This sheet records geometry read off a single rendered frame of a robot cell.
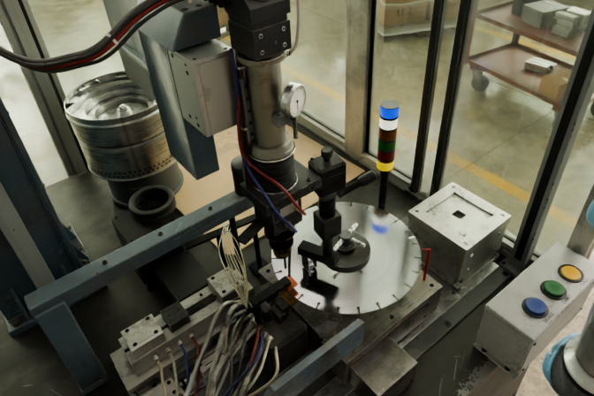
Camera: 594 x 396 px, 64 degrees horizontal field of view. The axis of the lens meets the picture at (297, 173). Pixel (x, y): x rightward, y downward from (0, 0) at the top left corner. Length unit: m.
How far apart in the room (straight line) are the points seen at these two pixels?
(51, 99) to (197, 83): 1.10
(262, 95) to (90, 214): 1.05
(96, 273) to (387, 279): 0.58
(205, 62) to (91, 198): 1.09
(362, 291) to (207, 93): 0.53
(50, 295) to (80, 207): 0.71
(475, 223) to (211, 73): 0.80
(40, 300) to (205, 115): 0.50
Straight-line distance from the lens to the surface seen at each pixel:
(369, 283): 1.03
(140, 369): 1.13
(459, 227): 1.25
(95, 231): 1.58
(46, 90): 1.73
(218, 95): 0.72
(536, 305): 1.12
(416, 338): 1.20
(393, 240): 1.11
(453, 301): 1.27
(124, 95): 1.60
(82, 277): 1.02
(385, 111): 1.17
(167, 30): 0.73
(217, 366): 0.98
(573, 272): 1.23
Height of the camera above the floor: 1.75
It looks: 38 degrees down
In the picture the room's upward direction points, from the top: 4 degrees counter-clockwise
